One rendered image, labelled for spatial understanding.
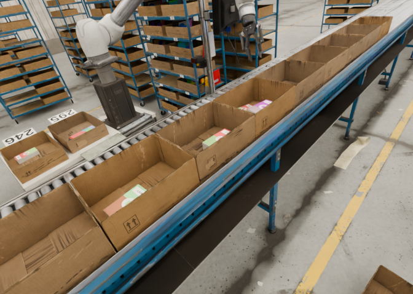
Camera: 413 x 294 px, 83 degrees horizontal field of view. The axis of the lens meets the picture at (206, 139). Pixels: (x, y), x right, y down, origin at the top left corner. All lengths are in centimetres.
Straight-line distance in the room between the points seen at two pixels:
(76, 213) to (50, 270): 33
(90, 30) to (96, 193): 109
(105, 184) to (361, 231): 173
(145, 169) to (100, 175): 22
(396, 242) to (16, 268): 209
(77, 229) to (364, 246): 174
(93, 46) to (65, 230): 117
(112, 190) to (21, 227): 32
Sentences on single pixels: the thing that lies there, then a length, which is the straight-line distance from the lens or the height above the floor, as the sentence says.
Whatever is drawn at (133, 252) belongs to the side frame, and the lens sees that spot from 88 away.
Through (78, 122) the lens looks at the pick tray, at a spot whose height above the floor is 78.
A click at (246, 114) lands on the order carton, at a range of 117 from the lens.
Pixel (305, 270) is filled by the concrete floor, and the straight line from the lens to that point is 182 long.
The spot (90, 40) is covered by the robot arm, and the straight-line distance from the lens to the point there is 180.
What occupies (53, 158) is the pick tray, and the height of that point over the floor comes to 81.
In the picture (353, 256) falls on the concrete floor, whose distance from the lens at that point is 196.
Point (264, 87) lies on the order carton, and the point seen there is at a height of 100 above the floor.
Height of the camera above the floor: 161
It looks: 34 degrees down
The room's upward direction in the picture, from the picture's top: 9 degrees counter-clockwise
